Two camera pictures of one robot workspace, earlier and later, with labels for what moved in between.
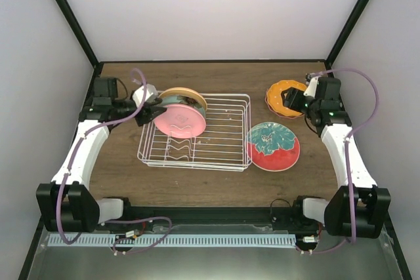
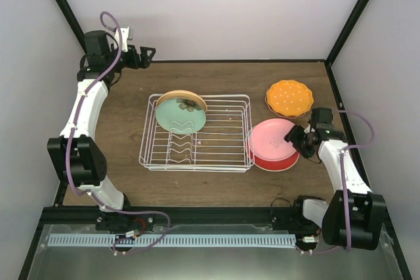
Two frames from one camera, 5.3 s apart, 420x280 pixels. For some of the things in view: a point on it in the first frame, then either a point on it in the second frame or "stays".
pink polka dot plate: x=290 y=117 stays
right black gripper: x=291 y=101 → x=293 y=136
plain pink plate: x=181 y=121 → x=267 y=140
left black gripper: x=147 y=115 → x=144 y=63
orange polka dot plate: x=275 y=99 stays
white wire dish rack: x=225 y=143 stays
